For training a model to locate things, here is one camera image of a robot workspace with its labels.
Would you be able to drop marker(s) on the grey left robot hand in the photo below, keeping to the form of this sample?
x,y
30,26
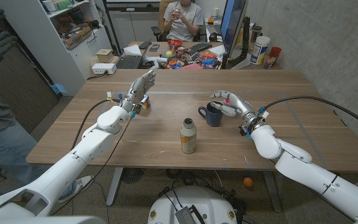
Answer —
x,y
137,91

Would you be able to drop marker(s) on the cardboard box with print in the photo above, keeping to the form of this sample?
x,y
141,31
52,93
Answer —
x,y
78,38

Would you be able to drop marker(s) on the white robot torso base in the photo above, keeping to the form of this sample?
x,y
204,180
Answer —
x,y
192,205

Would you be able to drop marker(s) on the white shelf unit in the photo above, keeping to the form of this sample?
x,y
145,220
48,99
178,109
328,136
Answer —
x,y
61,65

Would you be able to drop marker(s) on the clear glass with items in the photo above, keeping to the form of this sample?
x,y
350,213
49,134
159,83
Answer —
x,y
269,60

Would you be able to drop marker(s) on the navy blue mug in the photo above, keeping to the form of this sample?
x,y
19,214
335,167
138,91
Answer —
x,y
213,119

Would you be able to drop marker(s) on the red bowl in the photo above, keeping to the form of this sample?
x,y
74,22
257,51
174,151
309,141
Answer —
x,y
175,43

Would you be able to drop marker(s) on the orange ball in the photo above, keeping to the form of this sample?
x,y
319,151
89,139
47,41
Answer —
x,y
248,182

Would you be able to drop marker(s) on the white box device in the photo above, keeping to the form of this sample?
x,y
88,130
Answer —
x,y
103,68

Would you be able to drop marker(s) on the round floor fan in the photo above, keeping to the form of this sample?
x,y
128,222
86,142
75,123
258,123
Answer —
x,y
132,175

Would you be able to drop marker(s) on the small plain cardboard box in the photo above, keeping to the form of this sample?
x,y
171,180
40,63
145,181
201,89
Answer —
x,y
105,55

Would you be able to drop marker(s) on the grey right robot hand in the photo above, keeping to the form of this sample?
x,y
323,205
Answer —
x,y
241,105

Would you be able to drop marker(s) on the black laptop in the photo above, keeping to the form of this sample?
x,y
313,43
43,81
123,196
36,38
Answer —
x,y
129,62

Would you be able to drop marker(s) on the black smartphone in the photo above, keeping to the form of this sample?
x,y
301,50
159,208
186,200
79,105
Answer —
x,y
154,47

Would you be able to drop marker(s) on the black keyboard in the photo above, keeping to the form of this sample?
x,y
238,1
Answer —
x,y
199,46

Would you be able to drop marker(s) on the white round canister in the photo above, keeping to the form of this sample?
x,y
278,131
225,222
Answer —
x,y
259,49

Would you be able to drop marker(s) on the computer monitor on stand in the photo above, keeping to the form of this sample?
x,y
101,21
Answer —
x,y
233,21

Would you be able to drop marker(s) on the seated person grey t-shirt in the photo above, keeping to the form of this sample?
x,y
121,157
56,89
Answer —
x,y
185,28

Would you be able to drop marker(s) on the red plastic cup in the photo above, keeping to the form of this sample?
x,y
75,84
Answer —
x,y
276,51

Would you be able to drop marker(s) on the dark lidded jar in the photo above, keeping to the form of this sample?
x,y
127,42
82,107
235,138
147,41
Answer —
x,y
256,32

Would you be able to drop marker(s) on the colourful puzzle cube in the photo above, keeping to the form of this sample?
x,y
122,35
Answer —
x,y
145,102

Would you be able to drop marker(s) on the white crumpled paper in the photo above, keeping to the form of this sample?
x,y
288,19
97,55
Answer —
x,y
132,50

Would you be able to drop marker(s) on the beige open bottle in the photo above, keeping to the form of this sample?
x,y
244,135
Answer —
x,y
188,140

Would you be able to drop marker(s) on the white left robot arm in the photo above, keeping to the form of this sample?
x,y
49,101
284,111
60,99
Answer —
x,y
73,158

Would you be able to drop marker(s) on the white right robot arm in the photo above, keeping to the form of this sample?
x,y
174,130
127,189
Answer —
x,y
306,171

